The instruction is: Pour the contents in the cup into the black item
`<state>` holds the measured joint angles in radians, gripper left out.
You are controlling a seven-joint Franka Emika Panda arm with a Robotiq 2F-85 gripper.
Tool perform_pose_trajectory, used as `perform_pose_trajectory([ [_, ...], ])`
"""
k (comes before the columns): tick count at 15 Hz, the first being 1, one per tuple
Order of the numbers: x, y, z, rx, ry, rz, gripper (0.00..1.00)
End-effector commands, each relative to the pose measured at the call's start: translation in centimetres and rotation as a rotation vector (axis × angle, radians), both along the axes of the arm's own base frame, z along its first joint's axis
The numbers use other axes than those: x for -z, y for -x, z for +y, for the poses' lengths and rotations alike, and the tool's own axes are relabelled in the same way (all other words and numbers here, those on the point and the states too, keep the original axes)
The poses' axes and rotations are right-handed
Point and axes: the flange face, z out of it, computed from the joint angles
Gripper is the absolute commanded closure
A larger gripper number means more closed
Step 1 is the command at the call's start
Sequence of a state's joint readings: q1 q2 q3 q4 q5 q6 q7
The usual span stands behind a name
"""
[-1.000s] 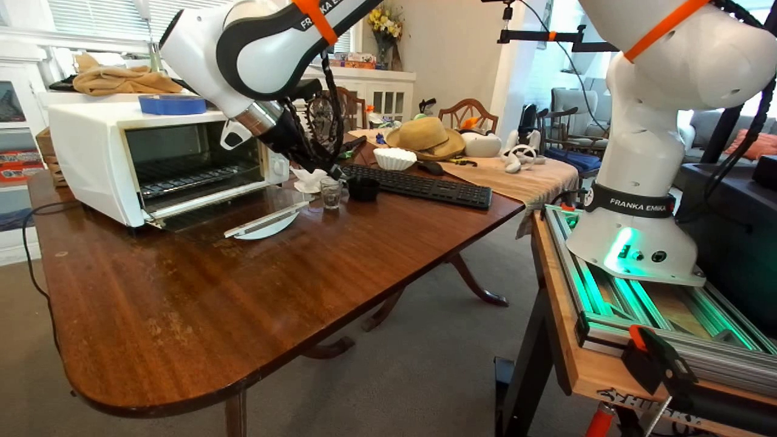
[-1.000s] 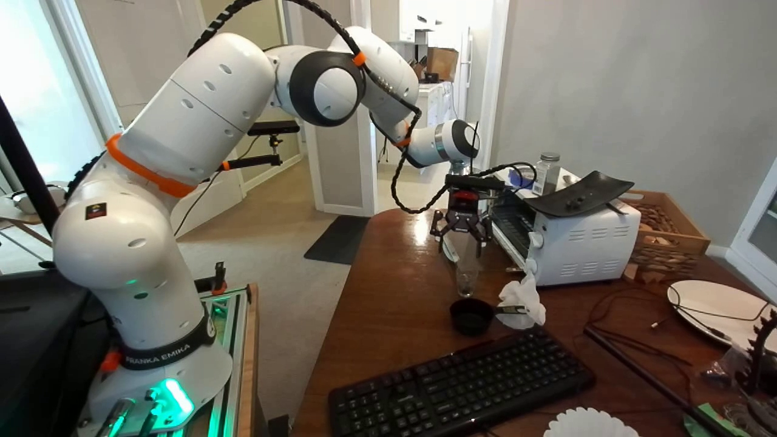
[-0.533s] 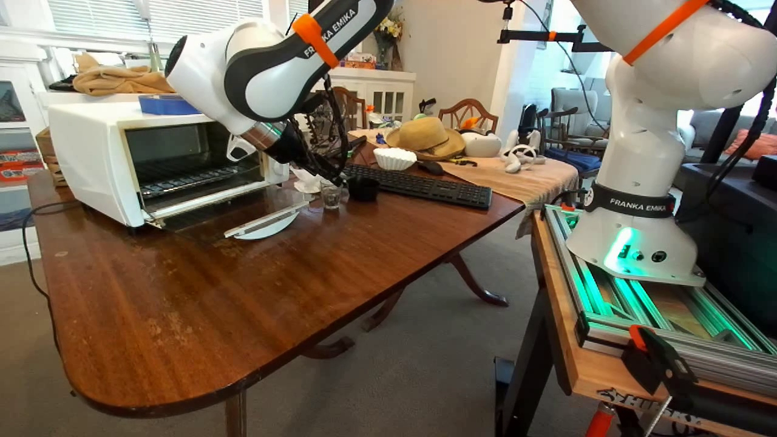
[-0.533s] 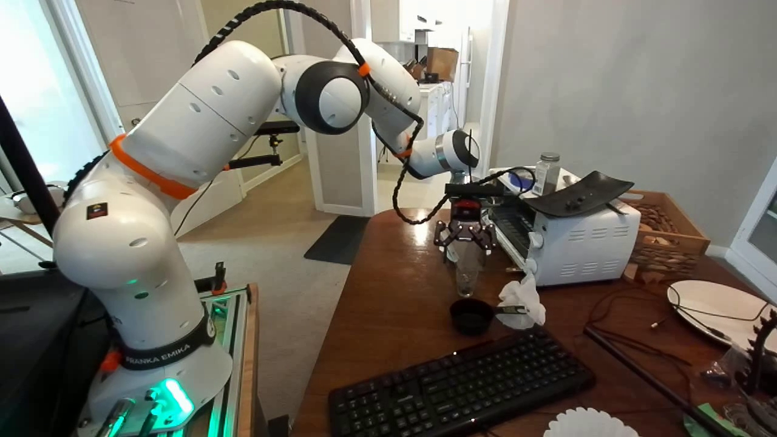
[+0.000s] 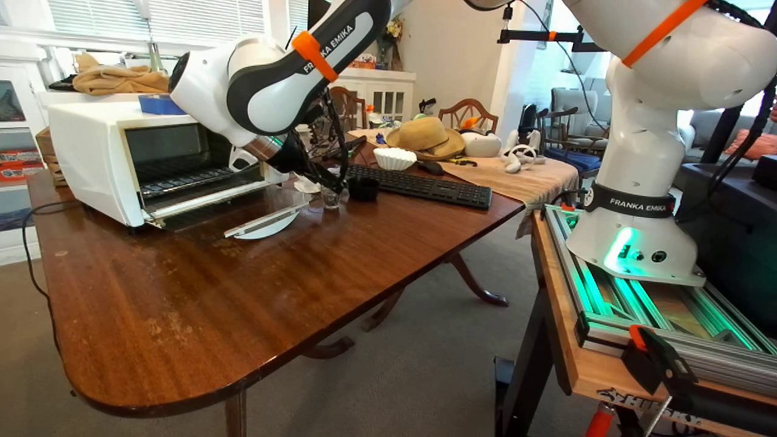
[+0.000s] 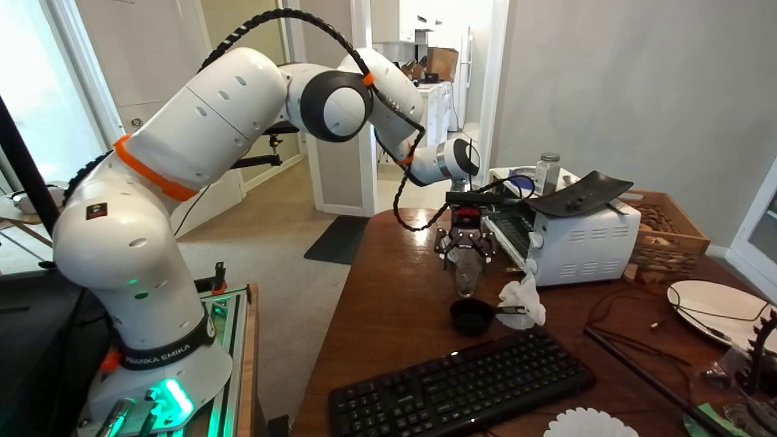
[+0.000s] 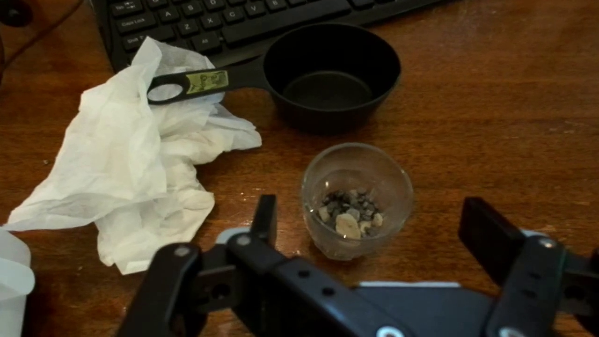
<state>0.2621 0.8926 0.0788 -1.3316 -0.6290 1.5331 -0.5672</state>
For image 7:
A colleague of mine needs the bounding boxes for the clear plastic cup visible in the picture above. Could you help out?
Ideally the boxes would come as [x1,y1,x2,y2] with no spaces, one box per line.
[300,140,416,262]

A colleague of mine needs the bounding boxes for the black computer keyboard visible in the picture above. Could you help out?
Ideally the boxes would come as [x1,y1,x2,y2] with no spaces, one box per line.
[92,0,451,71]

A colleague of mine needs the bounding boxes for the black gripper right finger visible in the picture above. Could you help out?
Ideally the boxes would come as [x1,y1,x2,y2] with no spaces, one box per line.
[459,196,599,337]

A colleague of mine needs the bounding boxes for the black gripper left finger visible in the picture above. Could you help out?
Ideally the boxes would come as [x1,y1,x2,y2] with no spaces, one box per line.
[118,192,414,337]

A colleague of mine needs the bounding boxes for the black keyboard cable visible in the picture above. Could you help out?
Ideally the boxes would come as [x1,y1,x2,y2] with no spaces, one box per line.
[0,0,86,63]

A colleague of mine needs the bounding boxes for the small grey stones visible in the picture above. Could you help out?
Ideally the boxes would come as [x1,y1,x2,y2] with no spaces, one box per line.
[317,187,386,241]

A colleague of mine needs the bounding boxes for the white translucent plastic piece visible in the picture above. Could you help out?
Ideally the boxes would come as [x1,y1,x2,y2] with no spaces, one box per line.
[0,226,36,337]

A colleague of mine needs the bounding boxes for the black measuring cup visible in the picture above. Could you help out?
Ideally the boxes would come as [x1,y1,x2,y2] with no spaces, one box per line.
[146,22,403,133]

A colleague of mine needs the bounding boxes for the white crumpled tissue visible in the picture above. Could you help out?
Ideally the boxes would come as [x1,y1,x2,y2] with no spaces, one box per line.
[2,35,264,277]

